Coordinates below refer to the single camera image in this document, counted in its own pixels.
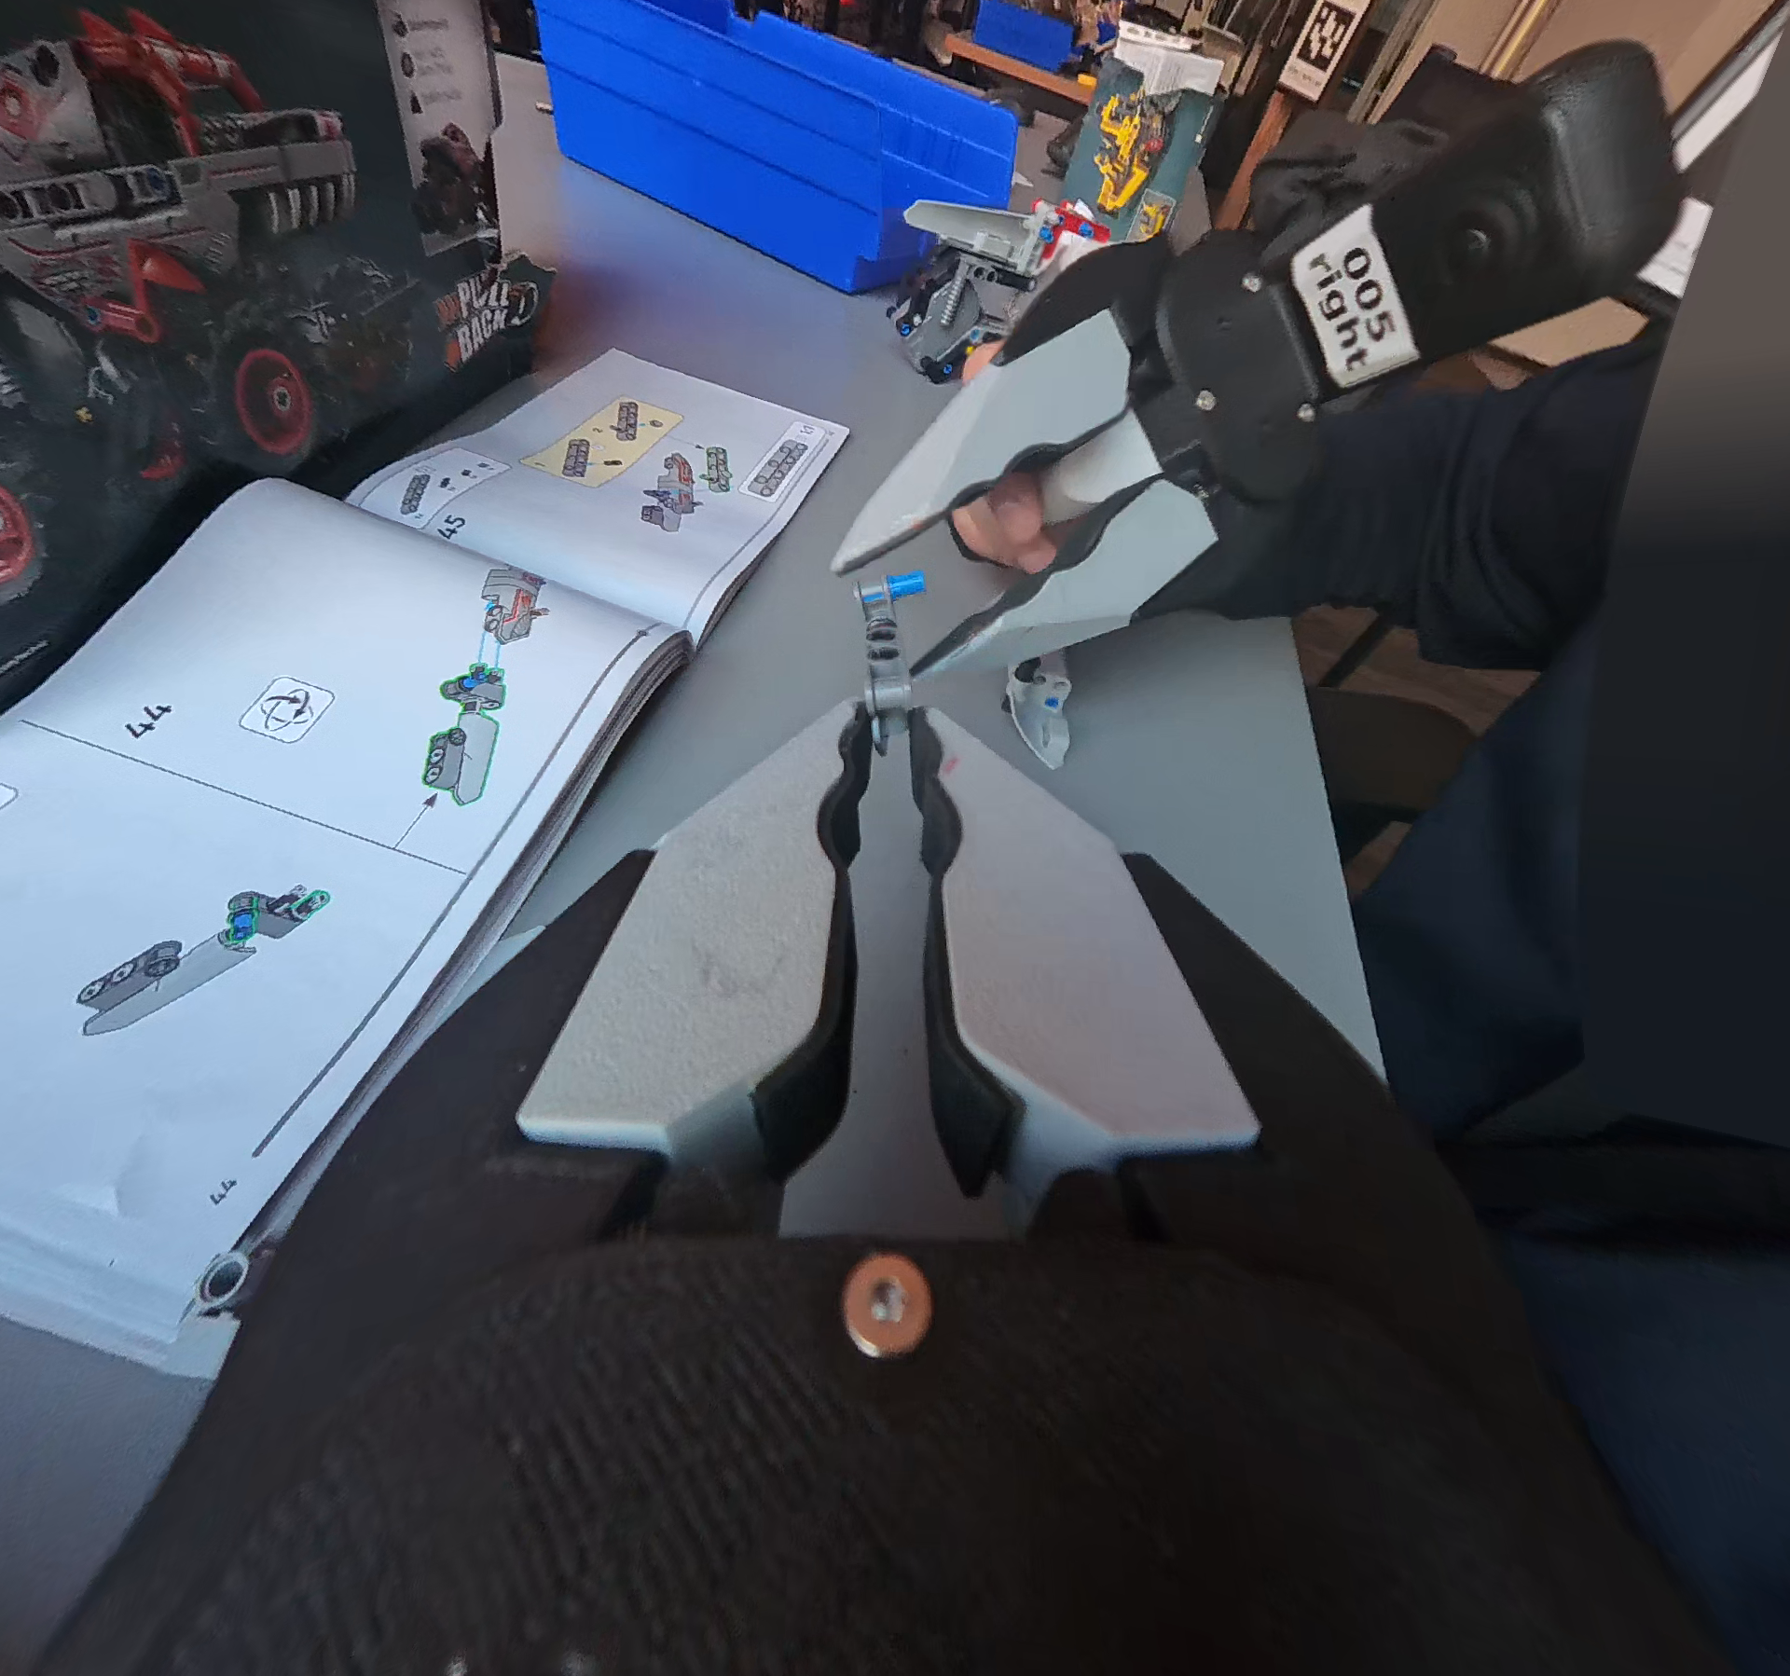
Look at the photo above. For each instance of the grey lego piece blue pin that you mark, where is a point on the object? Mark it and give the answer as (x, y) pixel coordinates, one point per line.
(882, 647)

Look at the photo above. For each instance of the open lego instruction booklet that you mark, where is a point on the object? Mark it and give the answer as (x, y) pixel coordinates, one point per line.
(280, 794)

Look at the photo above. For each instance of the small blue bin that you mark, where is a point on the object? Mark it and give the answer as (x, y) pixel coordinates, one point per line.
(1024, 33)

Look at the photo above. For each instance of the person's right forearm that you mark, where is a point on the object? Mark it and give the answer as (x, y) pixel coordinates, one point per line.
(1469, 501)

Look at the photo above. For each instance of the dark lego truck box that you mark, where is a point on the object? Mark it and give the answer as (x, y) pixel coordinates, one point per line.
(210, 236)

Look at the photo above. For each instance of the white lego piece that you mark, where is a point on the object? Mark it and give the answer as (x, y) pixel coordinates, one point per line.
(1043, 711)

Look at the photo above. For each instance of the person's right hand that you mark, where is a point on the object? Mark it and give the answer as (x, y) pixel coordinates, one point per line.
(1008, 523)

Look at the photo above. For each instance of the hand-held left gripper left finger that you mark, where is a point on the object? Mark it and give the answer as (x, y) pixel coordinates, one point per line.
(700, 963)

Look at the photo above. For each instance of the blue plastic bin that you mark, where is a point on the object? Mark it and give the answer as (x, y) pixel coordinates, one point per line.
(756, 124)

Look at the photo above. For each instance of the framed black white marker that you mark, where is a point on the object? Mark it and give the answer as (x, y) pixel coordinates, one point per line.
(1332, 33)

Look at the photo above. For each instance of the partly built lego model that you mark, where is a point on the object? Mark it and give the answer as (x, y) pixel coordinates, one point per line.
(979, 277)

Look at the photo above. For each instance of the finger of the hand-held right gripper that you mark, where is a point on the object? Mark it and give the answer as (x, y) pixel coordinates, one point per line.
(993, 432)
(1091, 585)

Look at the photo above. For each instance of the small grey round lego piece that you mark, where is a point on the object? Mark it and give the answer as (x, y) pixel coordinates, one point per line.
(224, 1280)

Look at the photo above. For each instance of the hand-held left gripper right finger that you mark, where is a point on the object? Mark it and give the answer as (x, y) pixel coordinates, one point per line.
(1078, 976)

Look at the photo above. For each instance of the person's dark clothed body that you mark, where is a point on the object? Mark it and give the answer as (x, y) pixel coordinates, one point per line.
(1609, 1075)

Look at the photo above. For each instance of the yellow vehicle lego box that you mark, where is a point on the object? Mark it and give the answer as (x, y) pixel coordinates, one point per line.
(1140, 151)

